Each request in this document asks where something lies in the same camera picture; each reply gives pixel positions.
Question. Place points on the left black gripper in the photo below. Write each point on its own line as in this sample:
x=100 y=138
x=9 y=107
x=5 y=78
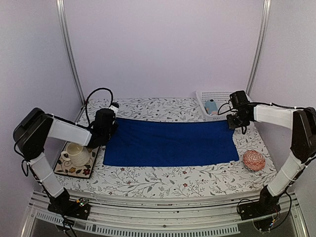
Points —
x=114 y=129

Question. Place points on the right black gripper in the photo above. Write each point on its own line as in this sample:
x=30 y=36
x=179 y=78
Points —
x=232 y=125

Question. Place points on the dark blue towel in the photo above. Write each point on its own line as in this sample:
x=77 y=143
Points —
x=139 y=143

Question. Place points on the light blue orange dotted towel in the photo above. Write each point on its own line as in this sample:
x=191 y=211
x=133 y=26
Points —
x=211 y=107

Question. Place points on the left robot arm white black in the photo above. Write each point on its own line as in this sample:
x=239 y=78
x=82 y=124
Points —
x=32 y=132

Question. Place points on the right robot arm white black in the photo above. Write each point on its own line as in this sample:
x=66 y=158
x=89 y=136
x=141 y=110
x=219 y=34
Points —
x=289 y=132

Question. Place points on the white plastic perforated basket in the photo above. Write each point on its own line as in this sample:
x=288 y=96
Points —
x=221 y=98

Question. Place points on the cream ribbed mug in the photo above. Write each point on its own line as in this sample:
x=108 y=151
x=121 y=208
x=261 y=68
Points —
x=78 y=155

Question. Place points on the red white patterned bowl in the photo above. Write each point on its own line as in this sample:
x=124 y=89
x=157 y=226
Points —
x=254 y=160

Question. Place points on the floral square coaster tile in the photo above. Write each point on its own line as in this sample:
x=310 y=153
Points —
x=67 y=168

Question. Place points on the right aluminium frame post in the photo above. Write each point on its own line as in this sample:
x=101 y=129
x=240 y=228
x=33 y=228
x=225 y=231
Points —
x=260 y=43

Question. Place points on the aluminium frame post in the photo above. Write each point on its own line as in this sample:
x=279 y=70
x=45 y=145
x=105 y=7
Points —
x=260 y=43
x=68 y=47

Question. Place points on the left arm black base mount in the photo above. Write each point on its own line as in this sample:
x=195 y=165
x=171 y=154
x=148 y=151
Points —
x=62 y=205

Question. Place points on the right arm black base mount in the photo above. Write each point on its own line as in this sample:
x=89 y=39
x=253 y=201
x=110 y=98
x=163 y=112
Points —
x=266 y=205

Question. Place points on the front aluminium rail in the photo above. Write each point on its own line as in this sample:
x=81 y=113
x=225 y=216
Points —
x=114 y=216

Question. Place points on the left aluminium frame post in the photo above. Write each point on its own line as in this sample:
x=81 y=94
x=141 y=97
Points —
x=68 y=47

